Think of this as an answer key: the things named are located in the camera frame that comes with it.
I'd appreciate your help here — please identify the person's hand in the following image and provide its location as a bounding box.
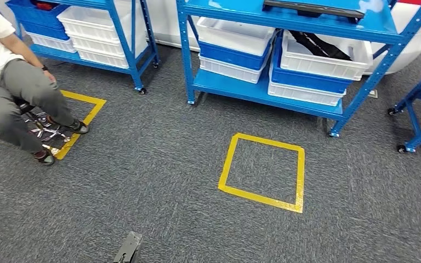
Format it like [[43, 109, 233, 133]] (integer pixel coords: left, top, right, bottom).
[[41, 70, 57, 84]]

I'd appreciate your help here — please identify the blue metal shelf rack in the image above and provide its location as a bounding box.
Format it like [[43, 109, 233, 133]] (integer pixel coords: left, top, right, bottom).
[[0, 0, 161, 95], [175, 0, 421, 138], [388, 60, 421, 154]]

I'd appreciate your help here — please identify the black plastic plate part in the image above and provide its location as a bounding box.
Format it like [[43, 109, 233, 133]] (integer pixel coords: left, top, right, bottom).
[[263, 0, 366, 20]]

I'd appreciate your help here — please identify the black plastic trim part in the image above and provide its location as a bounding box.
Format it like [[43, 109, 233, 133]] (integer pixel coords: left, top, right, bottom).
[[288, 30, 353, 62]]

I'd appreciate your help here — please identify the yellow floor tape square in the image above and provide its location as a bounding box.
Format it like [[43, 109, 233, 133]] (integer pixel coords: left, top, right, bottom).
[[0, 89, 107, 161]]

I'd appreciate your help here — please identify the blue plastic crate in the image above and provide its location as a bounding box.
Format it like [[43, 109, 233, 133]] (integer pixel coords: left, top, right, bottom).
[[270, 32, 355, 95], [197, 31, 278, 71], [6, 0, 70, 41]]

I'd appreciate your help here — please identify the person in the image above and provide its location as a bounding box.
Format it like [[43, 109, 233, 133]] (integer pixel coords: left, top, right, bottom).
[[0, 0, 90, 167]]

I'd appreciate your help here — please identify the black chrome stool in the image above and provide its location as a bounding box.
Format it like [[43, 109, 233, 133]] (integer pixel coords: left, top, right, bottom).
[[13, 97, 72, 153]]

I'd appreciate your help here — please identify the red item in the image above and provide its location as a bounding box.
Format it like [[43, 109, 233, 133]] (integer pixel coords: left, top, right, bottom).
[[32, 1, 58, 12]]

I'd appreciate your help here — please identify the white car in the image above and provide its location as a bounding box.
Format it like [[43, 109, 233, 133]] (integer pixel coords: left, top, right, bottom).
[[145, 0, 421, 76]]

